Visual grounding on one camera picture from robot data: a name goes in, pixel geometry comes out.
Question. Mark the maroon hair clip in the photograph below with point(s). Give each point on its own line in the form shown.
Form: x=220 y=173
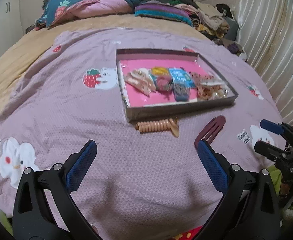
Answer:
x=211 y=130

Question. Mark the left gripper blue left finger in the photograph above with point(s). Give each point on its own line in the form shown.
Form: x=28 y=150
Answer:
x=78 y=164

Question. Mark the clear beige claw clip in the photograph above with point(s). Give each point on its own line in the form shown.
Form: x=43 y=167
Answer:
x=143 y=73

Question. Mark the tan bed sheet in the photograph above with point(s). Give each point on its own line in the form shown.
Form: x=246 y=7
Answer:
x=17 y=59

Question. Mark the left hand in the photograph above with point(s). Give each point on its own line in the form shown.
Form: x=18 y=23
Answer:
x=95 y=229

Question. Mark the green blanket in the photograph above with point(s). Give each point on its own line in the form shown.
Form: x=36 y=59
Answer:
x=276 y=176

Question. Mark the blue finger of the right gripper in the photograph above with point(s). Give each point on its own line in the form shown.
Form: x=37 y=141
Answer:
x=272 y=127
x=269 y=151

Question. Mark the bobby pins blue card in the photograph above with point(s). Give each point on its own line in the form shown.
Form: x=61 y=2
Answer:
x=181 y=92

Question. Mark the white striped curtain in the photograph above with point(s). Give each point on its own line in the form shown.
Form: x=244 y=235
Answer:
x=266 y=35

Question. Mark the striped purple teal pillow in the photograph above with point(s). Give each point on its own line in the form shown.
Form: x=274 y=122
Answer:
x=162 y=11

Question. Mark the purple cartoon quilt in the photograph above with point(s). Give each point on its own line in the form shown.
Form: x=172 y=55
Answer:
x=140 y=186

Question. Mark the navy pink folded duvet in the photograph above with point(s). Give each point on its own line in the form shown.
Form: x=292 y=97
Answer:
x=58 y=11

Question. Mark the beige mesh dotted bow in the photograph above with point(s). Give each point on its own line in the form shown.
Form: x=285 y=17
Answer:
x=202 y=91

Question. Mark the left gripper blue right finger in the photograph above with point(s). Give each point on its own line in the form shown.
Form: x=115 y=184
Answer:
x=216 y=170

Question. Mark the pink beige claw clip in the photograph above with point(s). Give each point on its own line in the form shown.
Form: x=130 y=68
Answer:
x=141 y=85

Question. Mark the dark cardboard tray box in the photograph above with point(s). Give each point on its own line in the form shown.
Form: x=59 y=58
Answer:
x=139 y=114

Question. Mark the pile of clothes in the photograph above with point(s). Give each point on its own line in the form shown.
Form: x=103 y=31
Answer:
x=214 y=22

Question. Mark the red floral blanket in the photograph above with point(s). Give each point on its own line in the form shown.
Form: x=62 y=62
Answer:
x=189 y=235

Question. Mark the white earring card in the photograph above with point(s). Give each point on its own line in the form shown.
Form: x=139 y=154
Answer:
x=211 y=82

